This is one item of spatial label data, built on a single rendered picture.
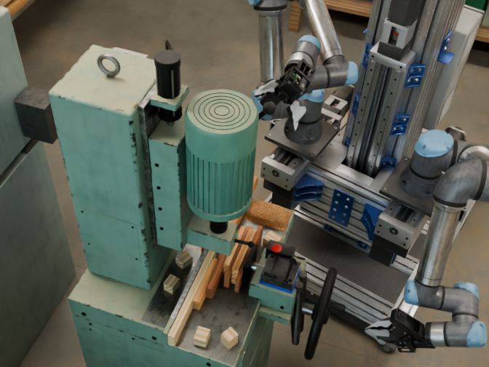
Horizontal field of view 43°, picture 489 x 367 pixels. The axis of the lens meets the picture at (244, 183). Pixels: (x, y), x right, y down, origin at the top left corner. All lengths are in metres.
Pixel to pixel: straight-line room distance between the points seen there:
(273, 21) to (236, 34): 2.29
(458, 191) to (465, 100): 2.46
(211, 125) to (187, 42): 2.98
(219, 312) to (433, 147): 0.92
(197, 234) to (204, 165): 0.34
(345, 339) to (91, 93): 1.77
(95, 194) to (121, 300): 0.41
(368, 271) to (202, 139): 1.56
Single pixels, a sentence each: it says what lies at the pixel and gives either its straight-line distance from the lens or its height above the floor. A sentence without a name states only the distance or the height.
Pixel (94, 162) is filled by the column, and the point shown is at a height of 1.32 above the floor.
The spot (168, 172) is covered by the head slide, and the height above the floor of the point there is 1.32.
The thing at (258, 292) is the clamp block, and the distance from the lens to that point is 1.84.
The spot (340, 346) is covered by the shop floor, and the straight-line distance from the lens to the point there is 2.87.
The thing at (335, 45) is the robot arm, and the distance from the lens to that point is 2.09.
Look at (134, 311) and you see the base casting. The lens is 1.97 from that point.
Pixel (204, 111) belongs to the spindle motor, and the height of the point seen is 1.50.
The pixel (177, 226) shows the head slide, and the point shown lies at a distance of 1.75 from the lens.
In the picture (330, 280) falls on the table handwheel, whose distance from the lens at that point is 1.86.
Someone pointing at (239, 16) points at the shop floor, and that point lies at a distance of 4.71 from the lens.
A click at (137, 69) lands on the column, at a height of 1.52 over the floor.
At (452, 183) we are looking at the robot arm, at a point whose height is 1.23.
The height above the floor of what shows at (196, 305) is 0.92.
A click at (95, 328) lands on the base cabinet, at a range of 2.10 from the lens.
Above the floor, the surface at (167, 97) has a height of 1.52.
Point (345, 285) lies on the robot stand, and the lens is 2.76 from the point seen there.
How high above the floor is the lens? 2.46
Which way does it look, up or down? 46 degrees down
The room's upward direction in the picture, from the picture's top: 4 degrees clockwise
